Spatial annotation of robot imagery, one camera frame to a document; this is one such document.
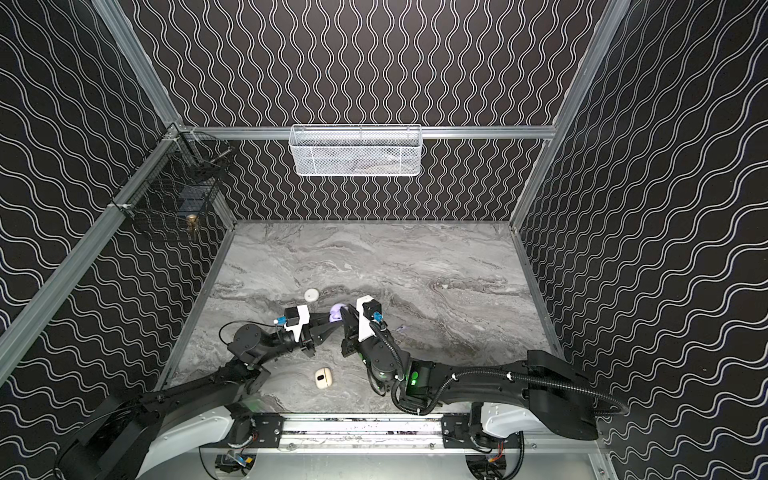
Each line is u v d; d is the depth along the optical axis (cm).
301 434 76
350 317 69
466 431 74
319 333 67
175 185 93
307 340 65
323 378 81
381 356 52
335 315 69
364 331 60
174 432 52
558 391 44
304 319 61
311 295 98
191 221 83
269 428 74
